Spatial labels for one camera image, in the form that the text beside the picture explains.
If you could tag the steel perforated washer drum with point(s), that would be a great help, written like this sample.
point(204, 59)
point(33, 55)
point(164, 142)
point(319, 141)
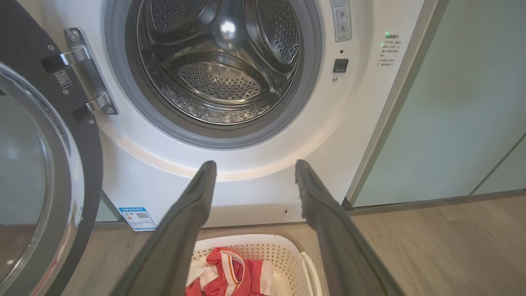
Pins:
point(222, 74)

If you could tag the round white filter cover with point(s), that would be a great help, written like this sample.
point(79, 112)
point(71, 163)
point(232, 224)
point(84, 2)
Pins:
point(294, 210)

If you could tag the metal door hinge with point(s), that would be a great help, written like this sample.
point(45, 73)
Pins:
point(88, 74)

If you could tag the blue energy label sticker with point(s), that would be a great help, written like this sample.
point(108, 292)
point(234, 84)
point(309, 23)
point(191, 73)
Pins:
point(137, 218)

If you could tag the red white-trimmed garment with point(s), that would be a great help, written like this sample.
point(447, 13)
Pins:
point(230, 275)

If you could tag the grey warning sticker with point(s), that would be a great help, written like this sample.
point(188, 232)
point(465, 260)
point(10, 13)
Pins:
point(341, 20)

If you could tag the round dark washing machine door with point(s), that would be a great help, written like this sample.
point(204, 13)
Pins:
point(24, 164)

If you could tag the pale green tall cabinet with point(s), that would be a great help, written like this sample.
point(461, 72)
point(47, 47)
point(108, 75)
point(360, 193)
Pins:
point(452, 102)

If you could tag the cream perforated laundry basket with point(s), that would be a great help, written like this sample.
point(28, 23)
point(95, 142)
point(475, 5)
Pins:
point(283, 259)

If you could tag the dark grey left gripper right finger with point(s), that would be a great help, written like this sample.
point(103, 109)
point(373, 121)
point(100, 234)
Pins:
point(345, 255)

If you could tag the white front-load washing machine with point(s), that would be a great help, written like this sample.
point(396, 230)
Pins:
point(254, 164)

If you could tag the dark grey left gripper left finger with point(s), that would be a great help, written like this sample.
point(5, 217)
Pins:
point(172, 246)

